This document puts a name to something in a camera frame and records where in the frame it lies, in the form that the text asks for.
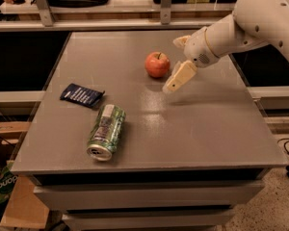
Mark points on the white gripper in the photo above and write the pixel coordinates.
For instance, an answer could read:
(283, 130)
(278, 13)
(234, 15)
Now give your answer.
(197, 49)

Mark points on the red apple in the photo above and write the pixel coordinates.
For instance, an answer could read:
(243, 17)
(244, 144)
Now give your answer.
(157, 64)

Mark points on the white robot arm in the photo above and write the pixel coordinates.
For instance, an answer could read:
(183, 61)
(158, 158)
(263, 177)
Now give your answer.
(252, 24)

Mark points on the green soda can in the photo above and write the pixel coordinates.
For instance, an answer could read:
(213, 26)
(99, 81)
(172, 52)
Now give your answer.
(105, 134)

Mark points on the dark blue snack packet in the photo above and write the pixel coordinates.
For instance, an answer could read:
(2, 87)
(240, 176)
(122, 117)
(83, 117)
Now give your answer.
(82, 96)

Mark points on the upper grey drawer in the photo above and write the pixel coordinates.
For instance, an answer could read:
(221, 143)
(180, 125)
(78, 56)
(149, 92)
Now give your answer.
(146, 195)

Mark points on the grey drawer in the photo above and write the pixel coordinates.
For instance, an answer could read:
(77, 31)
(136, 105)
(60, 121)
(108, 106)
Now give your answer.
(150, 220)
(146, 195)

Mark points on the lower grey drawer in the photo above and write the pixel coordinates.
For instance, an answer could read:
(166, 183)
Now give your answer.
(150, 220)

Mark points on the cardboard box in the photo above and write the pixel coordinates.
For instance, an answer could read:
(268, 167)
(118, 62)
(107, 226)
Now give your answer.
(24, 211)

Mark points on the metal rail bracket middle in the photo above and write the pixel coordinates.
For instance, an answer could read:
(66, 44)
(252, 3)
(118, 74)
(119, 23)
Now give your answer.
(165, 12)

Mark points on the metal rail bracket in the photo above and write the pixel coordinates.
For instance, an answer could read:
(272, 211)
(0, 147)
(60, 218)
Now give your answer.
(45, 13)
(165, 12)

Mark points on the metal rail bracket left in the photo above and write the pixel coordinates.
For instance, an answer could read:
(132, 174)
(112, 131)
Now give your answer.
(45, 13)

